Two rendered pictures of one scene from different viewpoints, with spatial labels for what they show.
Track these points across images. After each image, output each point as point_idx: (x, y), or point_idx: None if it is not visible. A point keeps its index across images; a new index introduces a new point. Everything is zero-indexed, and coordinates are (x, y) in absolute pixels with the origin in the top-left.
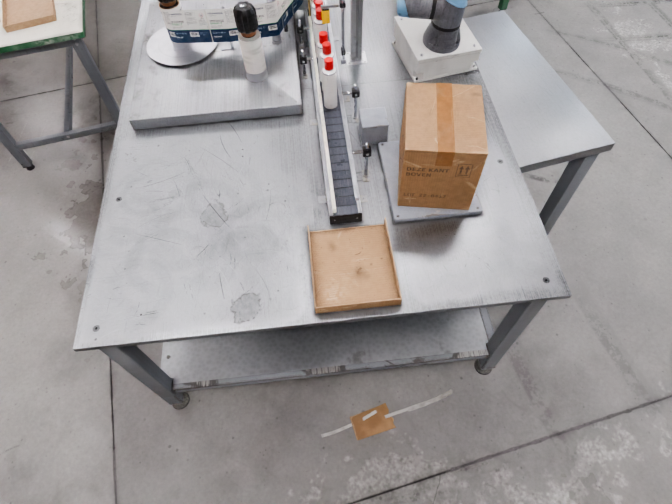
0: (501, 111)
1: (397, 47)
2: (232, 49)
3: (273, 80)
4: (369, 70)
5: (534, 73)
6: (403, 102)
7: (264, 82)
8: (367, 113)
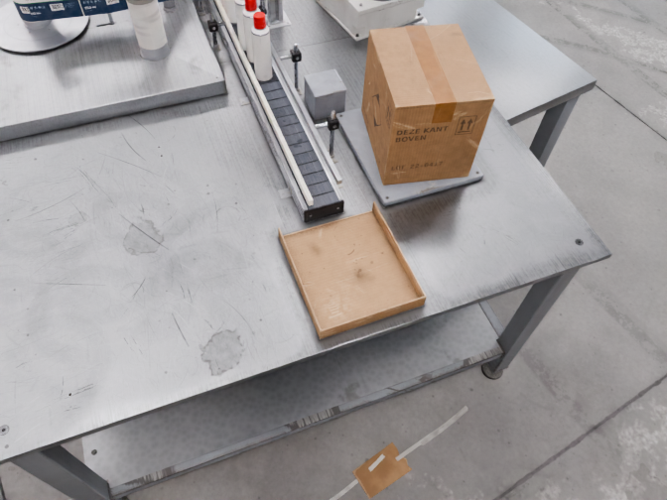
0: None
1: (324, 2)
2: (111, 23)
3: (179, 56)
4: (296, 32)
5: (486, 16)
6: (349, 64)
7: (168, 59)
8: (316, 79)
